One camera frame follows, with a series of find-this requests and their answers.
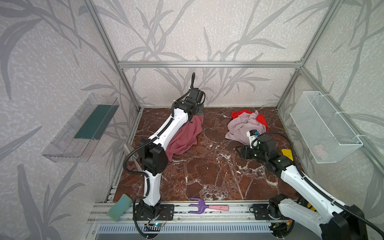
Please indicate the small electronics board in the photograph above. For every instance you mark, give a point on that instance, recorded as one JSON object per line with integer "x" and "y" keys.
{"x": 152, "y": 227}

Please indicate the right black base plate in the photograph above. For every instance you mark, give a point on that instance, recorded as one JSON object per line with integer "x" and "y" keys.
{"x": 266, "y": 212}

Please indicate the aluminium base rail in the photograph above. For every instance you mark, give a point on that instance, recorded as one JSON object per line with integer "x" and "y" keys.
{"x": 240, "y": 212}

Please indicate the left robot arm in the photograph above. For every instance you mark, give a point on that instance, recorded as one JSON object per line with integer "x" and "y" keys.
{"x": 152, "y": 151}

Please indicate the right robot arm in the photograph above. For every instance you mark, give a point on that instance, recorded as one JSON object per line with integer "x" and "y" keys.
{"x": 332, "y": 221}

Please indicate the purple pink garden fork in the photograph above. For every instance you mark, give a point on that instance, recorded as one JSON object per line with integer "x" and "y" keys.
{"x": 202, "y": 206}

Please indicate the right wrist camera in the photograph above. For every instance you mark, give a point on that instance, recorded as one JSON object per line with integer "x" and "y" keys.
{"x": 253, "y": 138}

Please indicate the white wire mesh basket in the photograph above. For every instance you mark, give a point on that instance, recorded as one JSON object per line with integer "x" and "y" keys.
{"x": 321, "y": 124}

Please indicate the light pink cloth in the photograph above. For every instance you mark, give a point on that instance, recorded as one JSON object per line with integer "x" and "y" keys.
{"x": 238, "y": 128}

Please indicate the red cloth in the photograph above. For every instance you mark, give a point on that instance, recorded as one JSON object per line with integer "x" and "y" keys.
{"x": 260, "y": 118}

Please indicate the pink item in basket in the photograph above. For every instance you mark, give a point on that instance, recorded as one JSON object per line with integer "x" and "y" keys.
{"x": 320, "y": 151}

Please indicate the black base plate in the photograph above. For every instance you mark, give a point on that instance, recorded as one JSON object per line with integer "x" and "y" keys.
{"x": 162, "y": 212}
{"x": 266, "y": 212}

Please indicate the green sponge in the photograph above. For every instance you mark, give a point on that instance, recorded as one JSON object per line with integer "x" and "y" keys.
{"x": 119, "y": 208}

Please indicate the yellow toy shovel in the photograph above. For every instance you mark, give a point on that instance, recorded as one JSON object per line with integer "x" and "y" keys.
{"x": 288, "y": 153}

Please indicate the clear acrylic wall shelf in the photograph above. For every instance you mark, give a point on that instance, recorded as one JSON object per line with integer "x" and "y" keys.
{"x": 79, "y": 137}

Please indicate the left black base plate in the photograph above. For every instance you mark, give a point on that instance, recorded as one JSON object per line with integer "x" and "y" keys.
{"x": 162, "y": 212}

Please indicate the dark pink ribbed cloth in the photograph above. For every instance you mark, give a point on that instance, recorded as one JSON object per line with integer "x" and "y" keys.
{"x": 185, "y": 137}

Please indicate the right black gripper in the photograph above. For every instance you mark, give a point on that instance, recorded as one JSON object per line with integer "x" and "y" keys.
{"x": 246, "y": 151}

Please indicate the aluminium frame horizontal bar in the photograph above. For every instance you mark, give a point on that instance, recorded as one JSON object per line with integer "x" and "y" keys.
{"x": 207, "y": 64}

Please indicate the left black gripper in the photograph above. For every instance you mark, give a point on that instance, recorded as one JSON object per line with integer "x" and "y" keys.
{"x": 199, "y": 109}

